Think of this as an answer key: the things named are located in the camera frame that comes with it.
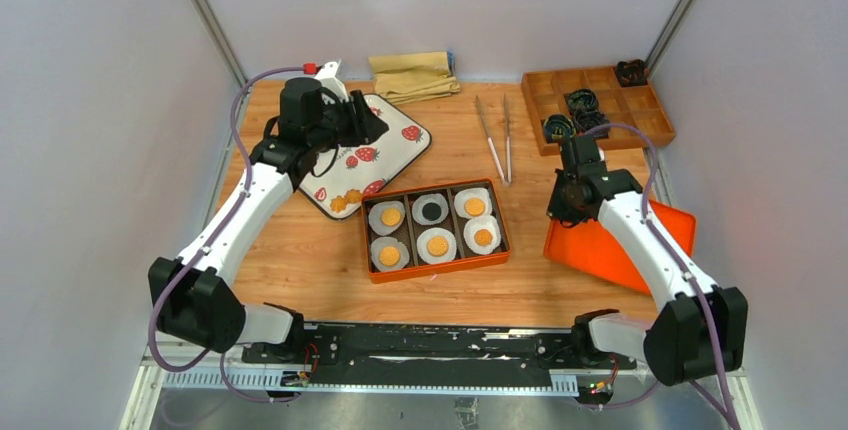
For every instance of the white strawberry tray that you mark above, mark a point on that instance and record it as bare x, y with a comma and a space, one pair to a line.
368, 168

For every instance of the orange box lid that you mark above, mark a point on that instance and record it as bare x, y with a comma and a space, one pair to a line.
592, 250

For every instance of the dark rolled item in corner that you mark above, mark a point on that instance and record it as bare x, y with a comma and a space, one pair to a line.
631, 73

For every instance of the white paper cup front right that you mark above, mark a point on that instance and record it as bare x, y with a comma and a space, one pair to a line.
489, 222

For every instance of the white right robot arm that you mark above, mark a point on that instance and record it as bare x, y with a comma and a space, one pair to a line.
603, 224

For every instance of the white paper cup front left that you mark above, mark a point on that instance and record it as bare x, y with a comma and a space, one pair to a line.
381, 242

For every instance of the wooden compartment organizer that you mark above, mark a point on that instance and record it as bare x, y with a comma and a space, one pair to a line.
639, 106

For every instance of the round yellow cookie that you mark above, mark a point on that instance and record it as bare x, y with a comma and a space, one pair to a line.
391, 216
475, 207
438, 246
389, 256

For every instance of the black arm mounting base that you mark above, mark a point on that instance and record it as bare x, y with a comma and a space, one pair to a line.
440, 357

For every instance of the white paper cup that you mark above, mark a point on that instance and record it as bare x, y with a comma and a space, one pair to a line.
463, 195
374, 217
489, 222
422, 250
423, 199
381, 242

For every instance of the white paper cup back middle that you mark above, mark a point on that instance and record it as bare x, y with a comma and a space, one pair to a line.
423, 199

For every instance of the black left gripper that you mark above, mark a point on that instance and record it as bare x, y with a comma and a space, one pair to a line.
365, 125

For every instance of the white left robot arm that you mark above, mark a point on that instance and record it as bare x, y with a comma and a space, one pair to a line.
191, 293

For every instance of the black sandwich cookie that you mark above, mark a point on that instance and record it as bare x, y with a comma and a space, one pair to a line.
431, 212

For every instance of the white paper cup back right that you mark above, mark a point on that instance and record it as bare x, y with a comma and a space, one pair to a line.
463, 195

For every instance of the white paper cup back left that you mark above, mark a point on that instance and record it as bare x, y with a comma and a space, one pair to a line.
374, 217

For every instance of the orange compartment cookie box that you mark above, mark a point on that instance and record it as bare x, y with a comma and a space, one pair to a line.
409, 231

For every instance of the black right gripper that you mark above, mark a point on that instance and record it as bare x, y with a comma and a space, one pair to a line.
557, 211

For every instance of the folded yellow cloth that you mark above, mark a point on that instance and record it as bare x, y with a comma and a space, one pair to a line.
409, 78

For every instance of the white paper cup front middle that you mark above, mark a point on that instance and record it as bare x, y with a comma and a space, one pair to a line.
422, 250

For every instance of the swirl yellow cookie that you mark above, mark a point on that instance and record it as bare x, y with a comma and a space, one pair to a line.
483, 237

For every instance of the flower yellow cookie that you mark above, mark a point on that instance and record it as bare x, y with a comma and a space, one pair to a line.
353, 196
338, 204

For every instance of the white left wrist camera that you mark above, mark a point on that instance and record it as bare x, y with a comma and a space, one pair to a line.
328, 75

